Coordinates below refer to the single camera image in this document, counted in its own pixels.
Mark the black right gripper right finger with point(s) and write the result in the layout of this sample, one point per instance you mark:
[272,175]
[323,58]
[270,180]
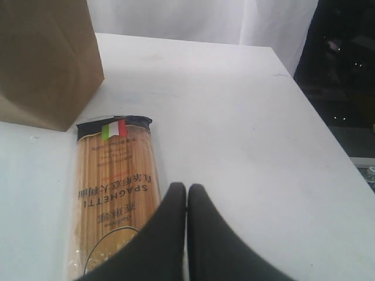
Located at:
[215,251]

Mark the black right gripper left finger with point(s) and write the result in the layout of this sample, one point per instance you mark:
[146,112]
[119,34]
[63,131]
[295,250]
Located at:
[156,252]

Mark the spaghetti packet with Italian flag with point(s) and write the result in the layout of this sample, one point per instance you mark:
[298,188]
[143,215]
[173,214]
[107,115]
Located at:
[116,190]

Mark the brown paper bag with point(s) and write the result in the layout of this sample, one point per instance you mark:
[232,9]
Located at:
[50,62]

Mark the white curtain backdrop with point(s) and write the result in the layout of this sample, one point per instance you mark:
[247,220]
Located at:
[279,24]

